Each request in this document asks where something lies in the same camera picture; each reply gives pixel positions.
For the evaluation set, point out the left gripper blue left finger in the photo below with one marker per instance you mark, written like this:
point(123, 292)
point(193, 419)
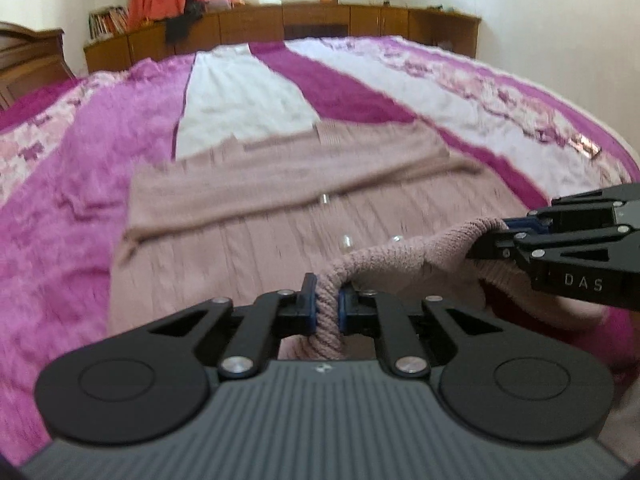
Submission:
point(307, 302)

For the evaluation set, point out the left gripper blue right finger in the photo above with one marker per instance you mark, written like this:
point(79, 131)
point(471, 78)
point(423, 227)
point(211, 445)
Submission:
point(345, 303)

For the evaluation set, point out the purple pink floral bedspread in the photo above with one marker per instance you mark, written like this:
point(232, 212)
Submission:
point(67, 155)

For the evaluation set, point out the long low wooden cabinet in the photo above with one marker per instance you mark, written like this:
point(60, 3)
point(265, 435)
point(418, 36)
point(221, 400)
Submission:
point(450, 30)

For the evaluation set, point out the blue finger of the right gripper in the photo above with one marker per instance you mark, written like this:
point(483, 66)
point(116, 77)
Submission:
point(522, 224)

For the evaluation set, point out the row of books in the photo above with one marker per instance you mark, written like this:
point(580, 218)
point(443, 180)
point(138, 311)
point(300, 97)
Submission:
point(107, 22)

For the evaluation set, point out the black garment on cabinet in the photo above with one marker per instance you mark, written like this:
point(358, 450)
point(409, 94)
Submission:
point(178, 28)

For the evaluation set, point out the dusty pink knit cardigan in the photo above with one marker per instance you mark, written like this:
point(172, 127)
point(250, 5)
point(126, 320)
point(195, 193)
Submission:
point(247, 218)

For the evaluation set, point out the dark wooden headboard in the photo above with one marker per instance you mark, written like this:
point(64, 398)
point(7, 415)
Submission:
point(30, 60)

